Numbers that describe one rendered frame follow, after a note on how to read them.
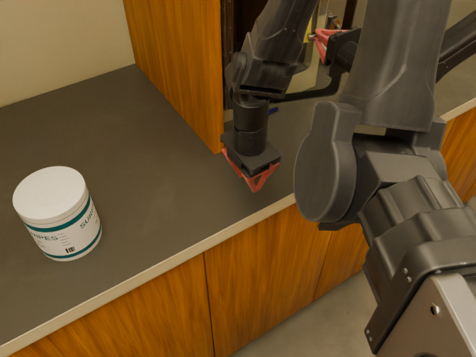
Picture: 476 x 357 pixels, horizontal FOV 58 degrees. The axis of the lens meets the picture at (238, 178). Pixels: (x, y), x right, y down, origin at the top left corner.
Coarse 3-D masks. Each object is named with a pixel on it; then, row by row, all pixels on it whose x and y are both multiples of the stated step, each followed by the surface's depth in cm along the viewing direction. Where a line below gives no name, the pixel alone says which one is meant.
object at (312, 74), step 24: (240, 0) 91; (264, 0) 92; (336, 0) 96; (240, 24) 95; (312, 24) 99; (240, 48) 99; (312, 48) 104; (312, 72) 109; (288, 96) 113; (312, 96) 115
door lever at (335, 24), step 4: (336, 20) 99; (332, 24) 100; (336, 24) 99; (340, 24) 100; (332, 28) 101; (336, 28) 98; (340, 28) 98; (308, 36) 96; (312, 36) 95; (316, 36) 96; (308, 40) 96; (312, 40) 96
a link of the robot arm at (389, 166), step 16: (352, 144) 33; (368, 144) 33; (384, 144) 34; (400, 144) 35; (368, 160) 31; (384, 160) 31; (400, 160) 32; (416, 160) 32; (368, 176) 31; (384, 176) 30; (400, 176) 30; (432, 176) 31; (368, 192) 31; (352, 208) 32; (320, 224) 37; (336, 224) 35
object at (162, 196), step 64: (0, 128) 115; (64, 128) 115; (128, 128) 115; (384, 128) 115; (0, 192) 100; (128, 192) 100; (192, 192) 100; (256, 192) 100; (0, 256) 88; (128, 256) 88; (192, 256) 92; (0, 320) 79; (64, 320) 81
